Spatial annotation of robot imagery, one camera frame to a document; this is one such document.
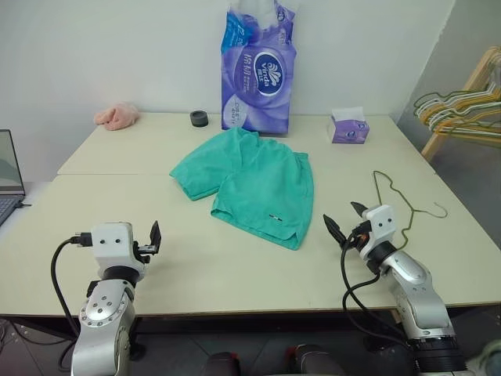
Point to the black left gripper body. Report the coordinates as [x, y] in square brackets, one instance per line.
[143, 251]

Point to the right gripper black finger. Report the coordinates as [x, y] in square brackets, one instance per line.
[335, 232]
[358, 208]

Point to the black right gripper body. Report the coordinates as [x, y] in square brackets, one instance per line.
[360, 233]

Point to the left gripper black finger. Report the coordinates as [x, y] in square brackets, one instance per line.
[156, 237]

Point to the green shorts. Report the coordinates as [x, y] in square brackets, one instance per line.
[254, 184]

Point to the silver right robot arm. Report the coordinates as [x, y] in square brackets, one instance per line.
[411, 274]

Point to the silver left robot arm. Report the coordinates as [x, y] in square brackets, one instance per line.
[102, 309]

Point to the wooden hanger rack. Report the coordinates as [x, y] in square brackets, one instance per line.
[475, 74]

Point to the small purple tissue box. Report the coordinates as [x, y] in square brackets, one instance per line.
[350, 129]

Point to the black round puck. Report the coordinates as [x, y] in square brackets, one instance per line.
[199, 119]

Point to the pink cloth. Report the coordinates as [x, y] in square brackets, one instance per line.
[117, 116]

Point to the dark rounded shape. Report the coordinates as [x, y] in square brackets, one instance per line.
[313, 360]
[221, 364]

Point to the grey laptop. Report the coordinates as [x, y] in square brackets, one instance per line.
[9, 172]

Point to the purple toilet paper pack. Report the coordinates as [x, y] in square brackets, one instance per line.
[258, 78]

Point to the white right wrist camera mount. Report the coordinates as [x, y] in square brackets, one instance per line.
[381, 223]

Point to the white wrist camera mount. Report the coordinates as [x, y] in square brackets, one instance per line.
[111, 243]
[381, 223]

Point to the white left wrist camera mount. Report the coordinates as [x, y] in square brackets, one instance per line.
[111, 243]

